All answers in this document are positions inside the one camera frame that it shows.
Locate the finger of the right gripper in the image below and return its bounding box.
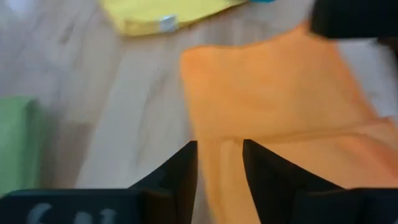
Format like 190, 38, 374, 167
310, 0, 398, 40

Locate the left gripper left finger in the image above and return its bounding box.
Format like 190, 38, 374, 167
0, 140, 199, 224

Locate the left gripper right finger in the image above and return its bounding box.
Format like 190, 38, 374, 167
242, 139, 398, 224

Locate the orange microfiber towel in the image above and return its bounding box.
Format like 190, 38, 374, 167
179, 23, 398, 224

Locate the green microfiber towel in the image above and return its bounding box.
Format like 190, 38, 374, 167
0, 95, 47, 195

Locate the yellow microfiber towel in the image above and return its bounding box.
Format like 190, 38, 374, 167
99, 0, 249, 37

